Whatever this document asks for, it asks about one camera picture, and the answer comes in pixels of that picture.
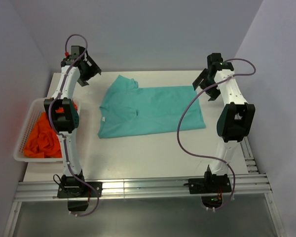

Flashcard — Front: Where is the teal t-shirt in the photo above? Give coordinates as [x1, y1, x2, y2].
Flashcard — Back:
[98, 75, 206, 138]

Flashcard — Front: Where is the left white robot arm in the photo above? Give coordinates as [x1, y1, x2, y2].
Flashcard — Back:
[43, 45, 101, 197]

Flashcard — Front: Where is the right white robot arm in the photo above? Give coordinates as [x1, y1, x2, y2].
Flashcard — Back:
[192, 69, 256, 175]

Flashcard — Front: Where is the orange t-shirt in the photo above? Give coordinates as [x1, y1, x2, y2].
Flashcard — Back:
[15, 98, 79, 162]

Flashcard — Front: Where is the white plastic basket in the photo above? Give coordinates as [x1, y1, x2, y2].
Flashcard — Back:
[13, 98, 82, 164]

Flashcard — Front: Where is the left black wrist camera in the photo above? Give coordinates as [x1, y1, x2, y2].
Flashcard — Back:
[61, 45, 87, 67]

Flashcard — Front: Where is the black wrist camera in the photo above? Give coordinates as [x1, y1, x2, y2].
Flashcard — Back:
[61, 45, 87, 67]
[207, 53, 234, 73]

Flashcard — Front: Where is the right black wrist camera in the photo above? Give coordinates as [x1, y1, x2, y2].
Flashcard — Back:
[207, 53, 234, 73]

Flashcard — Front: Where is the right side aluminium rail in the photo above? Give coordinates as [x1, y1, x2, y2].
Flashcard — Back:
[219, 70, 284, 237]

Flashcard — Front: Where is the aluminium rail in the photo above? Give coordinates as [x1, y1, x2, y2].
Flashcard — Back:
[219, 70, 284, 237]
[14, 174, 272, 202]

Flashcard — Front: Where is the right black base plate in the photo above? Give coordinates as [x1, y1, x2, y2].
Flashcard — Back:
[185, 176, 232, 194]

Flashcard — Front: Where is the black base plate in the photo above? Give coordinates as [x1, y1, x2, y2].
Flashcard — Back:
[57, 182, 103, 198]
[185, 176, 232, 194]

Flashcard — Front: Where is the front aluminium rail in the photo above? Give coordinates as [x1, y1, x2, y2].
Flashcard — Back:
[14, 174, 272, 202]

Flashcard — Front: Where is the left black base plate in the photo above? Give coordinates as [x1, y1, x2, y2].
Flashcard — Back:
[57, 182, 103, 198]

